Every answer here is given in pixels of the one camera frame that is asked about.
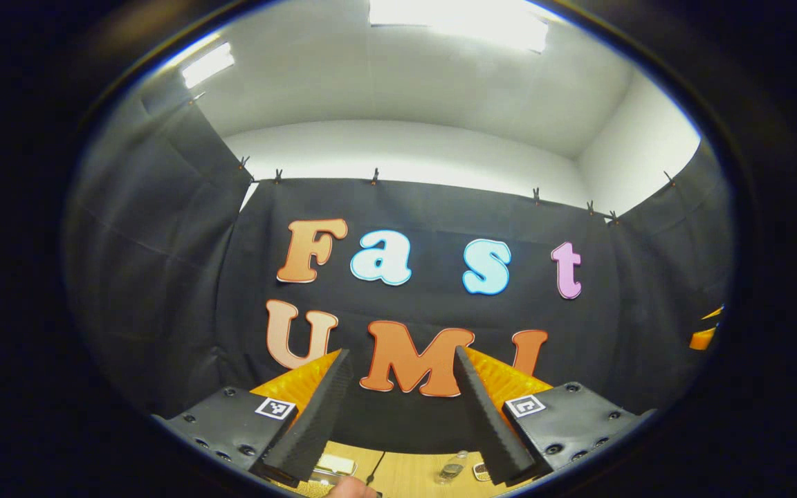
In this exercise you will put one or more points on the white tray of beans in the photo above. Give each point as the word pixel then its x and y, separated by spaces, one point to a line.
pixel 481 472

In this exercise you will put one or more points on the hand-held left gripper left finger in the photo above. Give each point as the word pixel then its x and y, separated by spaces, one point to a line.
pixel 315 422

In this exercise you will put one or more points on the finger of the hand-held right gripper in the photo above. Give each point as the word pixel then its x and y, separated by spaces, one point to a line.
pixel 703 339

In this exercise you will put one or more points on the large ceiling light panel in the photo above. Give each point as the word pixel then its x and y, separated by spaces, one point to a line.
pixel 454 21

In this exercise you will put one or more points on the white bread lettuce sandwich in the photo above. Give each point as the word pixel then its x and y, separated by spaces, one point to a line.
pixel 336 463

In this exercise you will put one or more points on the small ceiling light strip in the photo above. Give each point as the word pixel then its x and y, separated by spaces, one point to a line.
pixel 208 63

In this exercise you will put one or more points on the row of black cloth clips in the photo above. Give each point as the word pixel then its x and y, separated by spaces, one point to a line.
pixel 374 176

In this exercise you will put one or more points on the clear plastic water bottle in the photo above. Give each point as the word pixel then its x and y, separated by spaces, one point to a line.
pixel 450 472

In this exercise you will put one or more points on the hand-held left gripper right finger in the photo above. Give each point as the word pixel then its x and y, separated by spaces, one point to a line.
pixel 492 422

